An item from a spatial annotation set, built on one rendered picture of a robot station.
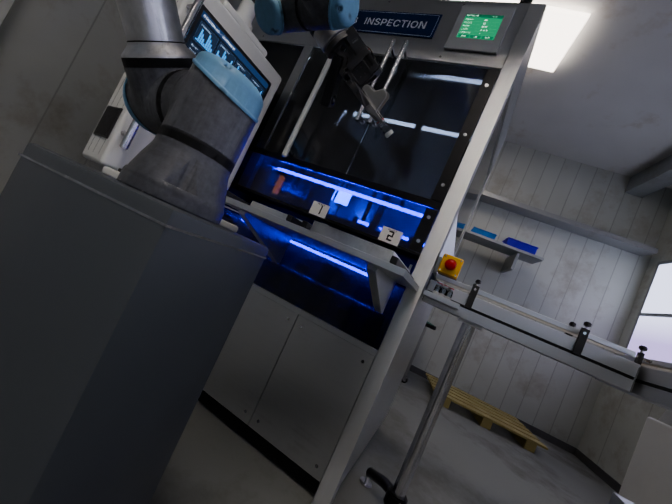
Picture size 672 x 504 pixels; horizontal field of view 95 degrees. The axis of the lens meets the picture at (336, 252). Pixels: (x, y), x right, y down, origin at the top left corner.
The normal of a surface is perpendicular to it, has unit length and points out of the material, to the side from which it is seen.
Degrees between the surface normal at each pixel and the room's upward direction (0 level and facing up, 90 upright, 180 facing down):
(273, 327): 90
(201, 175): 72
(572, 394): 90
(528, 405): 90
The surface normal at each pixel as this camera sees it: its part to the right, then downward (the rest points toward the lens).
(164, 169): 0.30, -0.25
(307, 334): -0.33, -0.21
